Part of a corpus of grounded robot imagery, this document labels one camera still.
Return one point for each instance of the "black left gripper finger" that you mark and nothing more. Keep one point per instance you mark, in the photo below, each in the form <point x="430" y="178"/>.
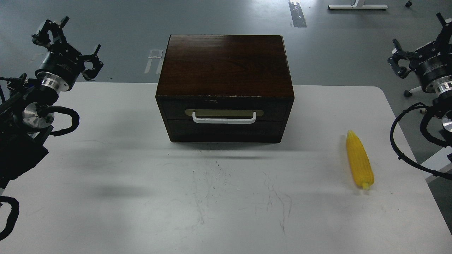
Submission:
<point x="50" y="33"/>
<point x="91" y="73"/>

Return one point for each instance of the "white office chair base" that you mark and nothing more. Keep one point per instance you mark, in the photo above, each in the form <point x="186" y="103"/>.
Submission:
<point x="411" y="92"/>

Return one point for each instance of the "wooden drawer with white handle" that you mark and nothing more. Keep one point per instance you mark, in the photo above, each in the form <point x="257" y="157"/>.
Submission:
<point x="272" y="110"/>

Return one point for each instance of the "white side table edge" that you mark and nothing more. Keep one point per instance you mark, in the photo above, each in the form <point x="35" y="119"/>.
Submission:
<point x="439" y="162"/>

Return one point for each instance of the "white table leg base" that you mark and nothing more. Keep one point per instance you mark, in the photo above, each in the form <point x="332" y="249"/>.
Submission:
<point x="358" y="5"/>

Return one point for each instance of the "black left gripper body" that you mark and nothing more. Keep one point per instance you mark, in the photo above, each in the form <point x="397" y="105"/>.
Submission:
<point x="63" y="61"/>

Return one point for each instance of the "yellow corn cob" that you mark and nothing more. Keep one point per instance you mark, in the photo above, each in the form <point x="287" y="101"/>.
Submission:
<point x="359" y="163"/>

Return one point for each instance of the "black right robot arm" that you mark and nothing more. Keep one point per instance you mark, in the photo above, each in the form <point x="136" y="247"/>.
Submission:
<point x="436" y="123"/>

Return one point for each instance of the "dark wooden drawer cabinet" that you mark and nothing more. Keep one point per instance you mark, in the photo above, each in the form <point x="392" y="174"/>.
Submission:
<point x="226" y="68"/>

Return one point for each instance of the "white floor tape marks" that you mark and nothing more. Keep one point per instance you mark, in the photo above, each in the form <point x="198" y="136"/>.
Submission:
<point x="155" y="59"/>

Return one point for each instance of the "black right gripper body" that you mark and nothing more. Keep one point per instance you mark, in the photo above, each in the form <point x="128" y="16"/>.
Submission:
<point x="432" y="64"/>

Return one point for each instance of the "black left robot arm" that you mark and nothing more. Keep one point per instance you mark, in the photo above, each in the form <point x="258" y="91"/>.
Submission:
<point x="29" y="116"/>

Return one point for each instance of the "grey floor tape strip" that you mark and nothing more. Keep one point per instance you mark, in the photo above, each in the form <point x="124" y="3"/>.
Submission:
<point x="298" y="19"/>

